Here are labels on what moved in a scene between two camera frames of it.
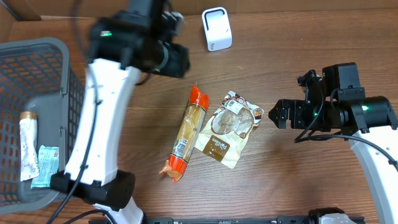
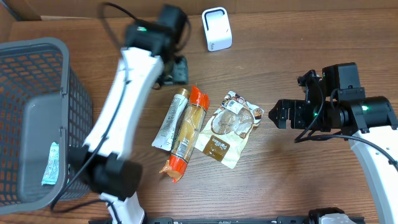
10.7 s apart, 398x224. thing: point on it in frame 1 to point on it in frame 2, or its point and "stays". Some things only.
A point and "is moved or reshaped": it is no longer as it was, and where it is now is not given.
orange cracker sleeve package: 186,136 stays
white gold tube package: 29,158 to 164,139
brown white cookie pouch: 222,139 stays
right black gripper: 296,107 stays
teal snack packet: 48,163 is moved or reshaped
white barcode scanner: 217,29 stays
